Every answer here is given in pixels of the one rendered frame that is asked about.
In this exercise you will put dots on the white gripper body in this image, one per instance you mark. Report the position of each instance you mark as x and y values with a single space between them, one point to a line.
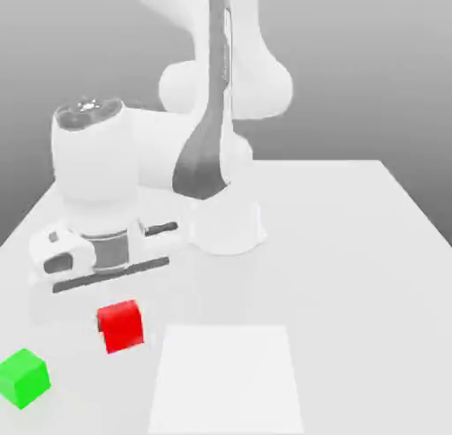
106 294

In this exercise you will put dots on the small red cube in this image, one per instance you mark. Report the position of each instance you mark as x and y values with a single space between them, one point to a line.
122 327

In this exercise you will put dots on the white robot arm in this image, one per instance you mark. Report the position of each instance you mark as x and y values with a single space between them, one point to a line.
219 89

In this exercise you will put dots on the small green cube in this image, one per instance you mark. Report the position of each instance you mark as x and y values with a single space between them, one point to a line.
23 380

